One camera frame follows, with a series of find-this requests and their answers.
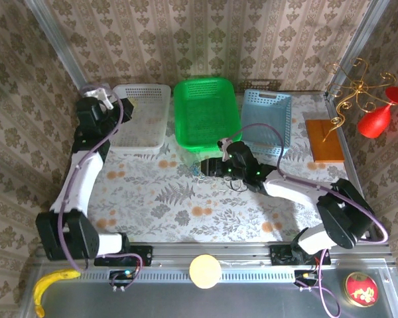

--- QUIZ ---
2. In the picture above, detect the floral printed tablecloth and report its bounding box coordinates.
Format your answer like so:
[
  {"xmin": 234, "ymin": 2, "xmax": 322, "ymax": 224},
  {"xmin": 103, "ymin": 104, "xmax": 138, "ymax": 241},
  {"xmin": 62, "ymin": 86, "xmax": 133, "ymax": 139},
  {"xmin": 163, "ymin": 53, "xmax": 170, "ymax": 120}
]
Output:
[{"xmin": 68, "ymin": 92, "xmax": 356, "ymax": 244}]

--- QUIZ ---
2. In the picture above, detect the orange wooden board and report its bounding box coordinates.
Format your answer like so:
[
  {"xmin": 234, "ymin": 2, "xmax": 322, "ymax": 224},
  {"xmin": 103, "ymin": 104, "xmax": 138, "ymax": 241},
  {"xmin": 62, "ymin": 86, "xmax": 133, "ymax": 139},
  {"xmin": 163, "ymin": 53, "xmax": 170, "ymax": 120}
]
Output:
[{"xmin": 304, "ymin": 119, "xmax": 346, "ymax": 163}]

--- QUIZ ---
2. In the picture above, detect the yellow banana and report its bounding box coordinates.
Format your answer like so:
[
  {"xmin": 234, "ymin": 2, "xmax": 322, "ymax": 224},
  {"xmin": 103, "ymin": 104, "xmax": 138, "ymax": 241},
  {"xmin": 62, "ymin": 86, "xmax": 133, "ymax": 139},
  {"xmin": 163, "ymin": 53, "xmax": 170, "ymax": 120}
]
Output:
[{"xmin": 33, "ymin": 268, "xmax": 82, "ymax": 318}]

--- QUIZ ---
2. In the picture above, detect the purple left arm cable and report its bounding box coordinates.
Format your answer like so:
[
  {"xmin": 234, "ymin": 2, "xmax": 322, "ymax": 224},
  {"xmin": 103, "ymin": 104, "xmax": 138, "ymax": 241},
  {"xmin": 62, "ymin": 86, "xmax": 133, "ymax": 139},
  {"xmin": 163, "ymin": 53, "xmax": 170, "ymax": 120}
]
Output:
[{"xmin": 58, "ymin": 85, "xmax": 143, "ymax": 276}]

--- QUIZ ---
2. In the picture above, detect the gold wire glass rack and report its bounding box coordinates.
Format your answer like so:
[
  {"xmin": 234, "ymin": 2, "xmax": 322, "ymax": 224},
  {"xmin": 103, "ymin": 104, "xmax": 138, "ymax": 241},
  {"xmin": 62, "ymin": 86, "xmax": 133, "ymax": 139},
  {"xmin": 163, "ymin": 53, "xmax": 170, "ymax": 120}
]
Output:
[{"xmin": 322, "ymin": 58, "xmax": 398, "ymax": 143}]

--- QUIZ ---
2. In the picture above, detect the small black controller board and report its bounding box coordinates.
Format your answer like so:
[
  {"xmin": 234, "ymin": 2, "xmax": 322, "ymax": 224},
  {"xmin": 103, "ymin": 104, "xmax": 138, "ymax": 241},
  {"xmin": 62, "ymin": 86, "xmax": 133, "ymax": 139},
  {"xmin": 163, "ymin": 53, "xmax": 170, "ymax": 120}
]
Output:
[
  {"xmin": 108, "ymin": 268, "xmax": 141, "ymax": 288},
  {"xmin": 293, "ymin": 268, "xmax": 320, "ymax": 288}
]

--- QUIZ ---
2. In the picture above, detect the white perforated plastic basket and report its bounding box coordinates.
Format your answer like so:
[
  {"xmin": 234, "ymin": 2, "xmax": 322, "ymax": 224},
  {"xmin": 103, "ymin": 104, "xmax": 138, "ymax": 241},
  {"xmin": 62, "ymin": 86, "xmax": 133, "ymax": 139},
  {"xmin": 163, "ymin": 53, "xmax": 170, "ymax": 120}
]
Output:
[{"xmin": 109, "ymin": 83, "xmax": 172, "ymax": 156}]

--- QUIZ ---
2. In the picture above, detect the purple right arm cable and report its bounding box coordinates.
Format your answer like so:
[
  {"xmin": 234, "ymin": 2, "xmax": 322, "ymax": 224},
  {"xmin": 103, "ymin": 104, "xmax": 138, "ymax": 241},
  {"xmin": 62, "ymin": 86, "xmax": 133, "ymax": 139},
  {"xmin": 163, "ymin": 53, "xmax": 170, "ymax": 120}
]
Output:
[{"xmin": 224, "ymin": 123, "xmax": 389, "ymax": 318}]

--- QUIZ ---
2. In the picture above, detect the aluminium frame post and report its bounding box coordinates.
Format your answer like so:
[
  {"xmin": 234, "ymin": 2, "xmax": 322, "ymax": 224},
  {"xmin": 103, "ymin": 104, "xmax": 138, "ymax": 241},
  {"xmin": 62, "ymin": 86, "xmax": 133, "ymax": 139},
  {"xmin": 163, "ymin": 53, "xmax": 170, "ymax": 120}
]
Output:
[
  {"xmin": 23, "ymin": 0, "xmax": 96, "ymax": 100},
  {"xmin": 328, "ymin": 0, "xmax": 391, "ymax": 97}
]

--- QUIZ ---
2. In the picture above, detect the round red gold tin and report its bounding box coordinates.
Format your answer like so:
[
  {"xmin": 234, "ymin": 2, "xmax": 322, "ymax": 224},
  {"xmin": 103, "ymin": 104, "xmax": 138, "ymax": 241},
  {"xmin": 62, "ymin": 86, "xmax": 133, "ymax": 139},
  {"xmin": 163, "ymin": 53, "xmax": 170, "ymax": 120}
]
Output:
[{"xmin": 344, "ymin": 271, "xmax": 379, "ymax": 308}]

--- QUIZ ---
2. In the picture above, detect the slotted metal strip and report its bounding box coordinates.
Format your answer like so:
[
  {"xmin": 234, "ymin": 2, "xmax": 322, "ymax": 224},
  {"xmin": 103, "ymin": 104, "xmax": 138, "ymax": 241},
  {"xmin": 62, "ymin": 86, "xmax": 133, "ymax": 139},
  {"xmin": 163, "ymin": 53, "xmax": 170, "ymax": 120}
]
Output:
[{"xmin": 84, "ymin": 267, "xmax": 298, "ymax": 283}]

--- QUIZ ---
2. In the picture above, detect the red wine glass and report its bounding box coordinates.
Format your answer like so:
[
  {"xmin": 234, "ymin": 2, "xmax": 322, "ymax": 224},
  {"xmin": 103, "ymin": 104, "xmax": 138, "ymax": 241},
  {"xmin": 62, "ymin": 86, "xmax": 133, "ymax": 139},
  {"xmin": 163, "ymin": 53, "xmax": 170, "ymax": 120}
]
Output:
[{"xmin": 357, "ymin": 85, "xmax": 398, "ymax": 139}]

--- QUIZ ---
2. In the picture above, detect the thin black wire loop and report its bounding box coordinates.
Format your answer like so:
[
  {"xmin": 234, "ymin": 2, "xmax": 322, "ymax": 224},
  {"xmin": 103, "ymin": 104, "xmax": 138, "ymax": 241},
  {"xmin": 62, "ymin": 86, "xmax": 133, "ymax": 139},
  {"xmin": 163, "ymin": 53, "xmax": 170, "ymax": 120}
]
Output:
[{"xmin": 230, "ymin": 178, "xmax": 250, "ymax": 193}]

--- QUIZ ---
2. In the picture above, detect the light blue perforated basket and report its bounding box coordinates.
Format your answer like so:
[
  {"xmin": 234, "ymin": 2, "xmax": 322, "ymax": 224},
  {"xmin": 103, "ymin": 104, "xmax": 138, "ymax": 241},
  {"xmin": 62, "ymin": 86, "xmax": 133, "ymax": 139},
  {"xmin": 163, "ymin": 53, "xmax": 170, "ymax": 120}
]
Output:
[{"xmin": 240, "ymin": 88, "xmax": 293, "ymax": 158}]

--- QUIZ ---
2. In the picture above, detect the green perforated plastic basket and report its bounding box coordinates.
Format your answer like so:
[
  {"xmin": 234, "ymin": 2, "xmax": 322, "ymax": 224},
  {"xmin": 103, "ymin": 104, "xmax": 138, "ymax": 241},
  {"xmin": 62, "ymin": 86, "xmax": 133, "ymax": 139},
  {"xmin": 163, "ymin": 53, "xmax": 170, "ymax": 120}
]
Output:
[{"xmin": 172, "ymin": 77, "xmax": 243, "ymax": 154}]

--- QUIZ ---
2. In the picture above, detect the pale yellow round ball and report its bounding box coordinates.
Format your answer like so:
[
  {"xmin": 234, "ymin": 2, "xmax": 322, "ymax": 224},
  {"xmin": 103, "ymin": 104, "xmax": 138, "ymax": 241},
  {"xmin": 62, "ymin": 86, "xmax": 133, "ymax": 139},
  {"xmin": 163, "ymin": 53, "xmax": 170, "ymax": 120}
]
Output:
[{"xmin": 188, "ymin": 254, "xmax": 222, "ymax": 290}]

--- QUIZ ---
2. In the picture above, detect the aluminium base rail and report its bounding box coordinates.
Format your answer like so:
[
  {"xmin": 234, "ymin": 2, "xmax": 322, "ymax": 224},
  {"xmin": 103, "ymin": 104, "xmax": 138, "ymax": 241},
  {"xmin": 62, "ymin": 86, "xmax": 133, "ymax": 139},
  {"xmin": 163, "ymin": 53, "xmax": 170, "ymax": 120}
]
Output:
[{"xmin": 36, "ymin": 243, "xmax": 394, "ymax": 268}]

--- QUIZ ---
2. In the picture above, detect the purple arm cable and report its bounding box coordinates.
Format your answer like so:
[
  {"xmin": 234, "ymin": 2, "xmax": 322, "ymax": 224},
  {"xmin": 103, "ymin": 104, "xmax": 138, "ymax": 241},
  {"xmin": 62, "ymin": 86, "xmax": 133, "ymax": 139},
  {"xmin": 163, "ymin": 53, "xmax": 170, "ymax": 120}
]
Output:
[
  {"xmin": 224, "ymin": 123, "xmax": 389, "ymax": 318},
  {"xmin": 58, "ymin": 85, "xmax": 143, "ymax": 276}
]

